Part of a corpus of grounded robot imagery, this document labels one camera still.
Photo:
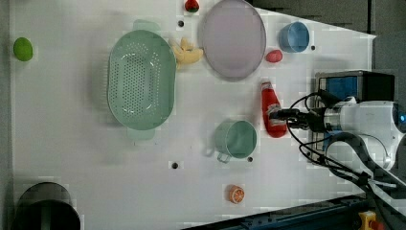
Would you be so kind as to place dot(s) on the green perforated colander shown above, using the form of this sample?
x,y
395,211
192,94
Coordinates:
x,y
141,80

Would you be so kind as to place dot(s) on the orange plush slice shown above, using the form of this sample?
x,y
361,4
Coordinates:
x,y
236,194

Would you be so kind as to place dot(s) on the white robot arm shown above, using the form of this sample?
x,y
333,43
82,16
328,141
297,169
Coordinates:
x,y
386,183

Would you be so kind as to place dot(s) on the lilac round plate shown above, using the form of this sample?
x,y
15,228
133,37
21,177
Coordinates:
x,y
233,38

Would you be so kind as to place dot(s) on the red plush ketchup bottle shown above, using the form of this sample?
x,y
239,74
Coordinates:
x,y
269,103

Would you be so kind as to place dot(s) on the blue metal rail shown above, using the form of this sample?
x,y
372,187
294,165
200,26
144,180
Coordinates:
x,y
335,214

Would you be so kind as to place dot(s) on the silver black toaster oven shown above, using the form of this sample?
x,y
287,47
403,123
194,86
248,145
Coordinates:
x,y
357,83

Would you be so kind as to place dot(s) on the blue plastic cup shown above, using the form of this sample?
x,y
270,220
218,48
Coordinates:
x,y
294,38

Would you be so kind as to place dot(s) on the yellow red emergency button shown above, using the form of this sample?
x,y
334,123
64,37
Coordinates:
x,y
369,221

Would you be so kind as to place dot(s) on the green plastic mug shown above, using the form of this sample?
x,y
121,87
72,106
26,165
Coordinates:
x,y
231,139

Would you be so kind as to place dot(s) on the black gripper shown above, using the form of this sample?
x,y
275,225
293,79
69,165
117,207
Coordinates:
x,y
313,120

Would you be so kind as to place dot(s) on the yellow plush banana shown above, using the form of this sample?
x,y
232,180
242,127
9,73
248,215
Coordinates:
x,y
185,52

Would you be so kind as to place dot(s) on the red plush strawberry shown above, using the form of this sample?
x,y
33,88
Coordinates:
x,y
274,56

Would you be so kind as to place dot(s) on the green plush lime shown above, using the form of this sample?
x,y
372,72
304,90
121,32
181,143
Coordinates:
x,y
23,49

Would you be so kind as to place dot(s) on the red green plush fruit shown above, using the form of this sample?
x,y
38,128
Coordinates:
x,y
191,6

